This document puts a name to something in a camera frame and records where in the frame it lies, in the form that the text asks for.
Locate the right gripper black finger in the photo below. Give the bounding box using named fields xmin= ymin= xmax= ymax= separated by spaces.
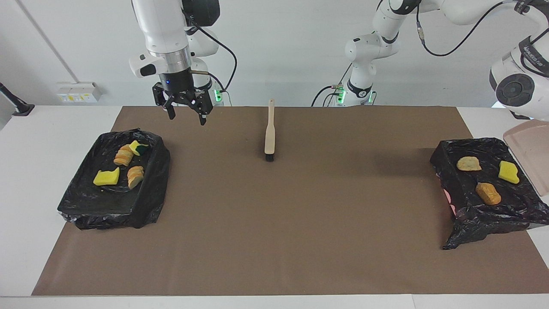
xmin=188 ymin=89 xmax=214 ymax=126
xmin=153 ymin=83 xmax=177 ymax=120

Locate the orange striped croissant piece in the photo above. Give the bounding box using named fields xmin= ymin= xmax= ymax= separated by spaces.
xmin=113 ymin=145 xmax=134 ymax=167

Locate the pale flaky bread piece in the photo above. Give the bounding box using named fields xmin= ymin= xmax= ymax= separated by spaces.
xmin=127 ymin=166 xmax=145 ymax=190

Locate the L-shaped yellow sponge piece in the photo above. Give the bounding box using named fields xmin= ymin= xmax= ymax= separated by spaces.
xmin=93 ymin=167 xmax=121 ymax=187

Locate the small striped bread piece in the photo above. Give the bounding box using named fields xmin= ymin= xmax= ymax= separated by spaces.
xmin=456 ymin=156 xmax=483 ymax=172

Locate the brown fried nugget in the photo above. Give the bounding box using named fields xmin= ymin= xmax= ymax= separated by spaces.
xmin=475 ymin=182 xmax=502 ymax=206

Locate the yellow sponge wedge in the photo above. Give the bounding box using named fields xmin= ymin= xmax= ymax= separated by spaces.
xmin=498 ymin=161 xmax=520 ymax=185

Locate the beige plastic dustpan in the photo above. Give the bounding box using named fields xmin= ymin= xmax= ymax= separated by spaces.
xmin=503 ymin=120 xmax=549 ymax=196

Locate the right black trash bag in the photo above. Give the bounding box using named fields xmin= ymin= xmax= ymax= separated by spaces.
xmin=57 ymin=128 xmax=171 ymax=230

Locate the black trash bag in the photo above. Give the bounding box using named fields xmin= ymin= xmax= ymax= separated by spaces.
xmin=430 ymin=137 xmax=549 ymax=250
xmin=57 ymin=128 xmax=171 ymax=230

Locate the left black trash bag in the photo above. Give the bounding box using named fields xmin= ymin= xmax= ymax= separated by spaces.
xmin=430 ymin=137 xmax=549 ymax=250

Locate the brown table mat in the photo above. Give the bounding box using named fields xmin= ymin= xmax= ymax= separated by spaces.
xmin=32 ymin=106 xmax=549 ymax=297

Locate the white wall socket box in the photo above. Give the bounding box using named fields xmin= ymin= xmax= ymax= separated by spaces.
xmin=57 ymin=82 xmax=102 ymax=103

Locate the black base cable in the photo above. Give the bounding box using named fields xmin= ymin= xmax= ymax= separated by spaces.
xmin=311 ymin=64 xmax=356 ymax=107

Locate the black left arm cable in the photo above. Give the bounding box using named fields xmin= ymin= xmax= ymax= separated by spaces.
xmin=415 ymin=0 xmax=549 ymax=58

